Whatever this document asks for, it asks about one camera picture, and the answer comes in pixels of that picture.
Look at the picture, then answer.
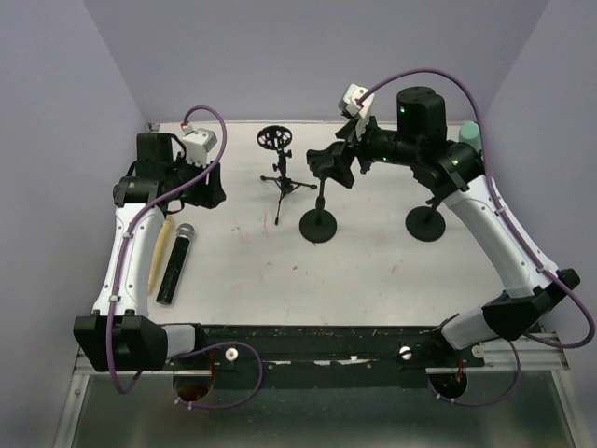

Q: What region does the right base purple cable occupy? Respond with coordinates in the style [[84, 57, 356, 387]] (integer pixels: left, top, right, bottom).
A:
[[426, 343, 521, 407]]

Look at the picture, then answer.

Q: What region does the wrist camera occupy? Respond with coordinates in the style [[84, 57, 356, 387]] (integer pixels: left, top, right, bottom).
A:
[[338, 83, 375, 141], [181, 125, 217, 167]]

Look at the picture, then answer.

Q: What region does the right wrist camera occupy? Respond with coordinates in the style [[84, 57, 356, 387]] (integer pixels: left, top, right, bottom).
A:
[[338, 83, 375, 141]]

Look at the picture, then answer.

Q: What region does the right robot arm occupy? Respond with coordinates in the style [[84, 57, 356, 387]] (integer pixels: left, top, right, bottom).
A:
[[313, 84, 580, 366]]

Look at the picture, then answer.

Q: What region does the black mounting rail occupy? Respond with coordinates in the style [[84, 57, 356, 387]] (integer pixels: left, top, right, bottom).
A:
[[167, 325, 484, 390]]

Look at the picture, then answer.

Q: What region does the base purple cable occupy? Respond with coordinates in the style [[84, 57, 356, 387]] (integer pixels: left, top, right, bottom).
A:
[[174, 340, 265, 413], [426, 343, 521, 407]]

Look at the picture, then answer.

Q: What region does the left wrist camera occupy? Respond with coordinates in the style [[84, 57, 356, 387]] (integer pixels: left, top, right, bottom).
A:
[[181, 125, 217, 167]]

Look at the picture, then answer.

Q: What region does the teal microphone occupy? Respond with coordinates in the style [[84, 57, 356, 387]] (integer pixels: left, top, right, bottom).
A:
[[458, 121, 481, 151]]

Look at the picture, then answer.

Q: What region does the black silver-head microphone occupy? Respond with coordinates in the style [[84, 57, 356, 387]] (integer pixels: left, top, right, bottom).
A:
[[156, 223, 195, 305]]

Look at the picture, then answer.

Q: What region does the beige microphone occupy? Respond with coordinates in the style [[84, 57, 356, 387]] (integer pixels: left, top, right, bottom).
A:
[[147, 215, 174, 294]]

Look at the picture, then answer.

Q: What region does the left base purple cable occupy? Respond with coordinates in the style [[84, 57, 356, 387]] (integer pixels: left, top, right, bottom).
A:
[[174, 340, 265, 413]]

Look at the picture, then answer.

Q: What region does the black round-base clip stand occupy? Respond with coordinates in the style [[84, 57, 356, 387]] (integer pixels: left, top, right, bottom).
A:
[[299, 149, 337, 244]]

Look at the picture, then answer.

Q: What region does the black tripod shock-mount stand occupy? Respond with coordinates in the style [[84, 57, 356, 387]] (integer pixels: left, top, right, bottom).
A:
[[257, 125, 318, 226]]

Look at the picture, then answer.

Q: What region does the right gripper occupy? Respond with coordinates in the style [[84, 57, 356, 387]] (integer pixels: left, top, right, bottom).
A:
[[317, 107, 419, 189]]

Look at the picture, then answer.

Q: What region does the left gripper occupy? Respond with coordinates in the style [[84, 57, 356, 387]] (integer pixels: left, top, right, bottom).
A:
[[165, 151, 228, 208]]

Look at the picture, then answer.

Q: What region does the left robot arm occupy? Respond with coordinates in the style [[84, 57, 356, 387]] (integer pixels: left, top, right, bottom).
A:
[[74, 126, 226, 372]]

